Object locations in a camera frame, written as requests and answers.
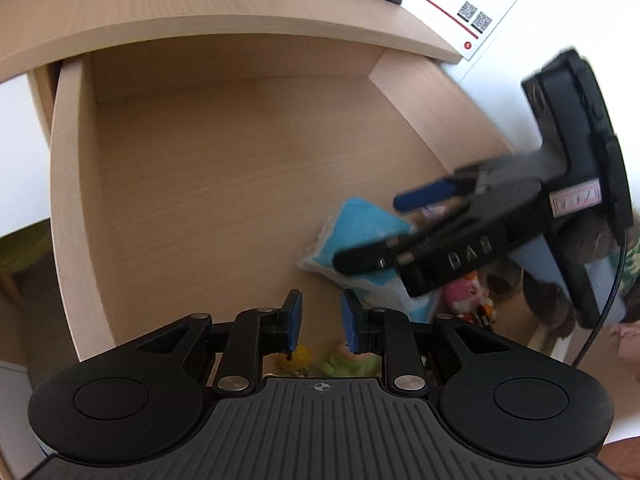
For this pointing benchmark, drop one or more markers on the red and black toy figure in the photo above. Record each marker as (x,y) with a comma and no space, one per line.
(482,316)

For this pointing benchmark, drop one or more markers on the wooden drawer with white front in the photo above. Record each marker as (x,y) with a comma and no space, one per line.
(225,185)

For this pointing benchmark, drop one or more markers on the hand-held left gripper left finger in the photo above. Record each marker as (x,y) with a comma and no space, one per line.
(295,321)

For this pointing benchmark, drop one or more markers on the small yellow toy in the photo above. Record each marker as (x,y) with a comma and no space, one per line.
(300,357)

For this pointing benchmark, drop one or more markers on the small green toy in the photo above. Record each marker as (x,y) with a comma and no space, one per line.
(345,361)

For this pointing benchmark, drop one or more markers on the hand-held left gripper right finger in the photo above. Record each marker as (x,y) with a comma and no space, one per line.
(350,321)

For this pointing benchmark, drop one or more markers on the blue tissue packet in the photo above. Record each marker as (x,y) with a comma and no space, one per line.
(365,220)

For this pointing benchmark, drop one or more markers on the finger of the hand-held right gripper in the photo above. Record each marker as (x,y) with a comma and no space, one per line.
(425,195)
(360,260)

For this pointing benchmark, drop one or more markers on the brown plush toy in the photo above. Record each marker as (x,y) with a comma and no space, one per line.
(550,305)

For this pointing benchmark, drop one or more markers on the pink and orange toy figure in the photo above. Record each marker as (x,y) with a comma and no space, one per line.
(462,292)

